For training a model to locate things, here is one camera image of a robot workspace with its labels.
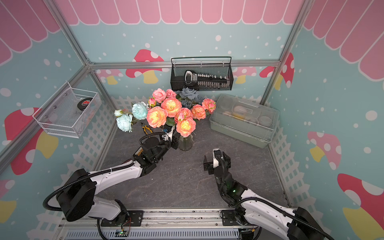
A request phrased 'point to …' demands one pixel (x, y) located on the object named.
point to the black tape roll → (83, 102)
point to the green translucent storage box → (250, 122)
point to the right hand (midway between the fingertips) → (213, 155)
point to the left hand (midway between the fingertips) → (180, 130)
